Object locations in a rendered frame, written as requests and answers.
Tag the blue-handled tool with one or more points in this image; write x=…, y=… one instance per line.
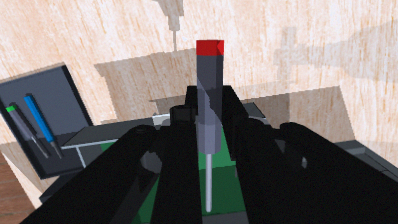
x=41, y=122

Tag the grey tool chest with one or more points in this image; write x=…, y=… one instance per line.
x=227, y=200

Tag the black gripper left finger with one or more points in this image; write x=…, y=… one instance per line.
x=113, y=187

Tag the grey screwdriver with green band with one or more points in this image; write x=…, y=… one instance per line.
x=24, y=126

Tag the hex screwdriver with red band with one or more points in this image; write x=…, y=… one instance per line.
x=209, y=60

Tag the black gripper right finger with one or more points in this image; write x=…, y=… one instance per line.
x=344, y=188

